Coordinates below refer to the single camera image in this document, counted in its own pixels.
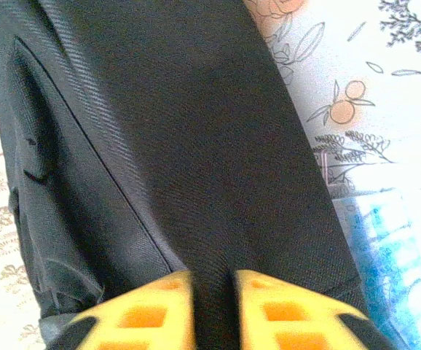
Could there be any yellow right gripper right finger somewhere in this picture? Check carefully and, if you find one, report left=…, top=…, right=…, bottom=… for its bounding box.
left=234, top=268, right=397, bottom=350

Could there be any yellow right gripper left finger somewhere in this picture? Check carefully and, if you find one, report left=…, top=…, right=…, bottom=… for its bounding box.
left=44, top=271, right=197, bottom=350

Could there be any blue and white pencil box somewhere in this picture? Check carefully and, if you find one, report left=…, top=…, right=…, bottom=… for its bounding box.
left=332, top=187, right=421, bottom=350

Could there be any black fabric backpack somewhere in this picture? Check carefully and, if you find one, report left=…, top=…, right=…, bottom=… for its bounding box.
left=0, top=0, right=370, bottom=350

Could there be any floral printed table cover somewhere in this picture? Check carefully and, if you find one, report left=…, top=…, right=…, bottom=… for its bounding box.
left=243, top=0, right=421, bottom=350

